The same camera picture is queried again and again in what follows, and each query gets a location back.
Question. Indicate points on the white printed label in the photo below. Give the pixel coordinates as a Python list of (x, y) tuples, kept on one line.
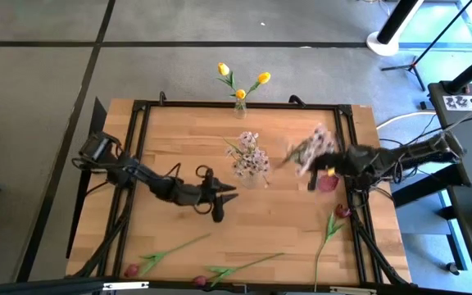
[(469, 102)]

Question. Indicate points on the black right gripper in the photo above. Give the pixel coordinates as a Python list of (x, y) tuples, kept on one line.
[(342, 164)]

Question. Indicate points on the slim clear glass vase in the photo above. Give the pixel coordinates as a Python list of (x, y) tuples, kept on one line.
[(240, 110)]

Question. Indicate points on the black rail beam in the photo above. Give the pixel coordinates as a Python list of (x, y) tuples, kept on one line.
[(55, 287)]

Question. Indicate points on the black clamp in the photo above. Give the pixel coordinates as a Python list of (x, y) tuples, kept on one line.
[(162, 98), (297, 99)]

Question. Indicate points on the purple glass vase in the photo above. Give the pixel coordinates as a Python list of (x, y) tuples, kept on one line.
[(327, 183)]

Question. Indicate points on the floor stand with white base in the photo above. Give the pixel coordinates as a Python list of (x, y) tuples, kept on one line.
[(383, 45)]

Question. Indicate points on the wide clear cut-glass vase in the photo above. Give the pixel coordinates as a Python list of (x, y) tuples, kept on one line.
[(251, 181)]

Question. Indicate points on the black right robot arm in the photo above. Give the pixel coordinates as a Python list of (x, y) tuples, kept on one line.
[(416, 153)]

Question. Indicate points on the black tripod stand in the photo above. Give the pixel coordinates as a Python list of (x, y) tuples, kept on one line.
[(414, 64)]

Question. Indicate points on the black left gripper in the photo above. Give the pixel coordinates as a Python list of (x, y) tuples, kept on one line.
[(201, 194)]

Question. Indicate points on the black flat side panel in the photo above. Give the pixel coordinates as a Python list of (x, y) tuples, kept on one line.
[(98, 119)]

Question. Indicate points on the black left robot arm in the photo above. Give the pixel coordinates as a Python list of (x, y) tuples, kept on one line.
[(146, 176)]

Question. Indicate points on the black caster wheel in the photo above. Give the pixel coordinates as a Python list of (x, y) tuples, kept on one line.
[(452, 268)]

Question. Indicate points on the yellow artificial tulip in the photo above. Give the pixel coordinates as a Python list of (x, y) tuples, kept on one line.
[(240, 93), (223, 69), (264, 77)]

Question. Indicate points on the silver metal bracket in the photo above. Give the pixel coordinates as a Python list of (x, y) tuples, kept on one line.
[(125, 285), (352, 290)]

